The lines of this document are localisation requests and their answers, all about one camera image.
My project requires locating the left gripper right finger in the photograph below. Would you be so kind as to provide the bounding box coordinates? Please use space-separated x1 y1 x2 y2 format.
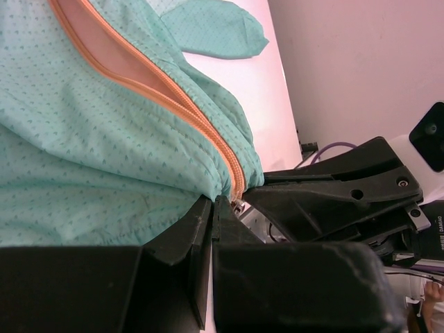
212 196 404 332

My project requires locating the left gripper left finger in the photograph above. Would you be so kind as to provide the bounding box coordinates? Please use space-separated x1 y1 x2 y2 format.
1 197 212 332

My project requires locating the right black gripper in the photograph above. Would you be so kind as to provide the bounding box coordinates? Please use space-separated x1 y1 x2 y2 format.
244 137 443 267

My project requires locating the silver zipper slider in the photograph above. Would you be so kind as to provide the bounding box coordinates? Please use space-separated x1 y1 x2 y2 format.
232 199 245 215

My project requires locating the orange and teal jacket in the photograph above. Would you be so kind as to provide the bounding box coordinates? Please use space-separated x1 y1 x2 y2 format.
1 1 264 247

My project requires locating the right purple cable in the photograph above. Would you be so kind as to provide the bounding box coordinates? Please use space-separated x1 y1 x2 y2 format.
307 141 357 166

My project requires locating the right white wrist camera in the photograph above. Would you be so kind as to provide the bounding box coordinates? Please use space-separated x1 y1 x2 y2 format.
388 101 444 204

